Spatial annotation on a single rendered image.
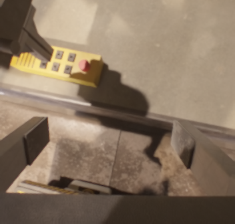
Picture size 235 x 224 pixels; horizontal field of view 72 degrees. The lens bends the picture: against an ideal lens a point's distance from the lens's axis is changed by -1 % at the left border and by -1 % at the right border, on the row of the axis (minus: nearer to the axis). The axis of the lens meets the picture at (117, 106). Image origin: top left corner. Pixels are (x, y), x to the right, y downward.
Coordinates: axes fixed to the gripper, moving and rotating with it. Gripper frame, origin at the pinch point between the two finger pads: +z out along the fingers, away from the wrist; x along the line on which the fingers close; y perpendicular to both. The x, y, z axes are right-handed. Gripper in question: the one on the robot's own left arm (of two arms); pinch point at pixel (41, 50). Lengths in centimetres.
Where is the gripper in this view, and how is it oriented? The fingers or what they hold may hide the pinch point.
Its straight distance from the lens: 35.1
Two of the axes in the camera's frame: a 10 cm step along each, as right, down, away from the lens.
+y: 9.7, 2.3, -1.2
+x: 2.4, -9.6, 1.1
